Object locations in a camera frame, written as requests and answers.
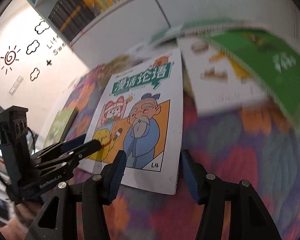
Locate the black book set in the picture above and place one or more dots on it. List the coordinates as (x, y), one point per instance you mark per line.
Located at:
(70, 17)

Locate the white bookshelf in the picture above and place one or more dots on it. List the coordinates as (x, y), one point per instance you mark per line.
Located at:
(131, 22)

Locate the white calligraphy book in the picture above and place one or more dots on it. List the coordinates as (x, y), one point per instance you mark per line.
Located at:
(144, 52)

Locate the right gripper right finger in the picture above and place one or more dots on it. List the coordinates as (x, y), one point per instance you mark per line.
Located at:
(249, 217)

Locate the teal green cover book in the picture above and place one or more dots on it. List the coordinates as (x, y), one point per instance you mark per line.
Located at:
(200, 26)

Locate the olive green history book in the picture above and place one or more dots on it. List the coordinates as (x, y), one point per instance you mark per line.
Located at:
(60, 126)

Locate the white Confucius cartoon book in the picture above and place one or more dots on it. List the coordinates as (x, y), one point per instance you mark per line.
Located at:
(141, 113)

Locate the white bucket classics book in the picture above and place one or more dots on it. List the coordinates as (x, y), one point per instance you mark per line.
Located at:
(215, 82)

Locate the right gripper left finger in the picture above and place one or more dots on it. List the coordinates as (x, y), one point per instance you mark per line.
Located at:
(58, 217)

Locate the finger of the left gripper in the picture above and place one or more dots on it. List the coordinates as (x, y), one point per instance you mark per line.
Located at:
(69, 159)
(56, 150)

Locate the person left hand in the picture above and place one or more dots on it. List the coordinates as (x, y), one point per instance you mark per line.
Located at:
(18, 226)

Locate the floral quilted mat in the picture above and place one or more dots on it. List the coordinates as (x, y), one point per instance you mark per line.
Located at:
(252, 143)

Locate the green cricket fables book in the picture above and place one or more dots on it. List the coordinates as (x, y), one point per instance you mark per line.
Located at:
(272, 62)

